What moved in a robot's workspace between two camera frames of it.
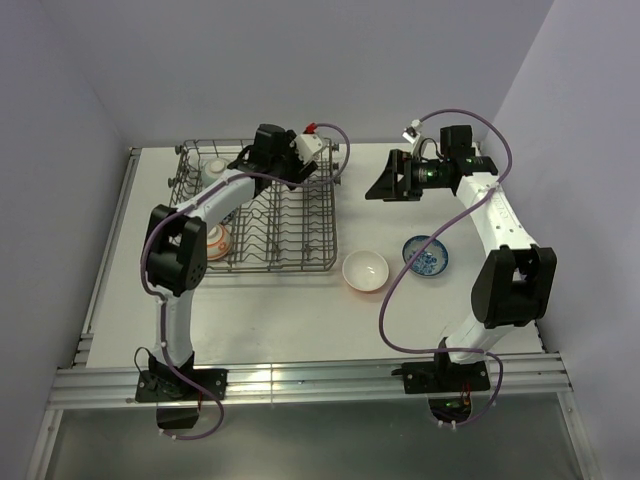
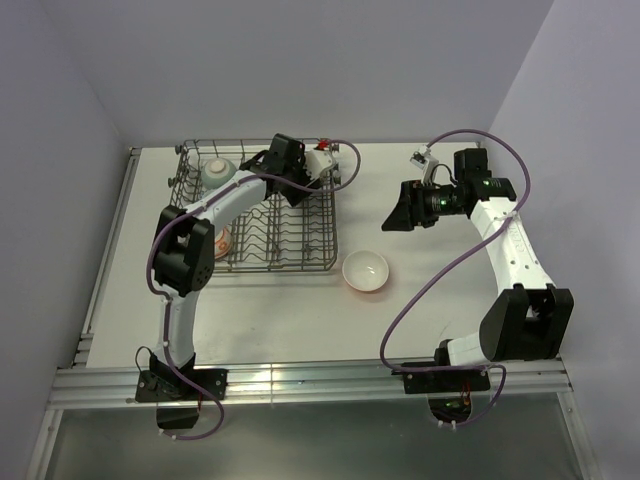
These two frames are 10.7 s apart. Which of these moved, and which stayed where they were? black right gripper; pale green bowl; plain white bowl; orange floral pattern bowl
Moved: black right gripper
Stayed: pale green bowl; orange floral pattern bowl; plain white bowl
